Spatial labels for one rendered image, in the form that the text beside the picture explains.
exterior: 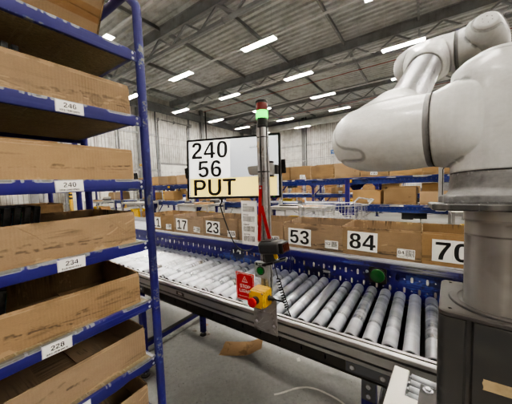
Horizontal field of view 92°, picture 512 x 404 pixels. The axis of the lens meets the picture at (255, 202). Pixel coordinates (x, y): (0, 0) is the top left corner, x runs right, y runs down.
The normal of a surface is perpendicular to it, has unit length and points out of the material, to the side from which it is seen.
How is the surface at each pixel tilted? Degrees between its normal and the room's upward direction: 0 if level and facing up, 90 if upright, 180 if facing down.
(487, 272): 87
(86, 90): 91
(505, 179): 81
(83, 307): 91
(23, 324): 91
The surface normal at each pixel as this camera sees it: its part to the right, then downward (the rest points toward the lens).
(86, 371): 0.84, 0.03
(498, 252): -0.77, 0.01
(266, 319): -0.56, 0.08
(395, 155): -0.52, 0.67
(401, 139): -0.66, 0.28
